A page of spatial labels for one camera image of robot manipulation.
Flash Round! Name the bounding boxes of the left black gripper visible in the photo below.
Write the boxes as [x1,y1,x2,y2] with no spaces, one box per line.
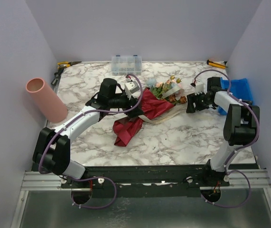
[109,91,144,118]

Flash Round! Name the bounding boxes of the beige printed ribbon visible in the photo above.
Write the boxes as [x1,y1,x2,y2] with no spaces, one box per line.
[139,80,187,124]

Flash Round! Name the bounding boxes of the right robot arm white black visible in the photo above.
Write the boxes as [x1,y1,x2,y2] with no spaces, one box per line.
[186,77,260,186]

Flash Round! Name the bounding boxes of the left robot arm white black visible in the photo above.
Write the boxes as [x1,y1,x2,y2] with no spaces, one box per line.
[33,74,143,188]

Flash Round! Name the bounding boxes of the pink cylindrical vase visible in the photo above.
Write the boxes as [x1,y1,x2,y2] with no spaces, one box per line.
[26,77,68,123]

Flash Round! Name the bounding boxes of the yellow black utility knife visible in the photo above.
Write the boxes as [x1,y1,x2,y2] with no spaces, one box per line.
[206,59,227,69]

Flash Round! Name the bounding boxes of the clear plastic organizer box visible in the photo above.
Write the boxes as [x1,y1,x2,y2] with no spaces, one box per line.
[111,55,142,76]

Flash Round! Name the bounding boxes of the blue plastic bin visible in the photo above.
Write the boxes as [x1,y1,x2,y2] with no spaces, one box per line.
[218,78,254,115]

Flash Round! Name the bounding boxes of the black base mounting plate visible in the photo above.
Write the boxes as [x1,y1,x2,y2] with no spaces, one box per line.
[64,164,258,198]

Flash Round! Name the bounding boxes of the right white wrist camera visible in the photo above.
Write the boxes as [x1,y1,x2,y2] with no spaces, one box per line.
[194,81,205,95]

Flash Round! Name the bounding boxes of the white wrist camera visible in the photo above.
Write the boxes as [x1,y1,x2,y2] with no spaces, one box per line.
[124,81,140,100]
[194,81,205,95]

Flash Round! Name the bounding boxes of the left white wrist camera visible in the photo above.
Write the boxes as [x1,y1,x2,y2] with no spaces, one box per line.
[124,81,140,100]

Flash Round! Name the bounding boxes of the yellow handled pliers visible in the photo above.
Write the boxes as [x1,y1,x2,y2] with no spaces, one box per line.
[57,61,81,69]

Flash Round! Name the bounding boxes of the aluminium extrusion rail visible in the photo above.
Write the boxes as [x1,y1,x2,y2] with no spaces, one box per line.
[21,169,271,191]

